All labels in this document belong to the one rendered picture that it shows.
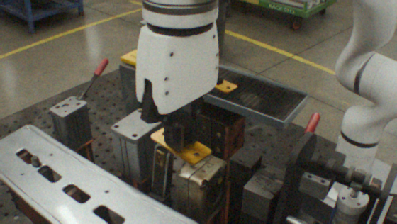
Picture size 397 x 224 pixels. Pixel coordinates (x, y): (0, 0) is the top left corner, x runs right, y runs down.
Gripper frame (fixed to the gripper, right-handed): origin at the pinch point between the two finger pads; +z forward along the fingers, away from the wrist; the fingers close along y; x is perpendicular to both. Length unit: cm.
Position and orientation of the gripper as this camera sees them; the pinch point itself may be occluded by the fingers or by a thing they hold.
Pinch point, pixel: (180, 130)
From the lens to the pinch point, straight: 52.5
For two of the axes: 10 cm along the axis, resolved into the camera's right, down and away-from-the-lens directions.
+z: -0.2, 8.2, 5.7
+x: 7.3, 4.0, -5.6
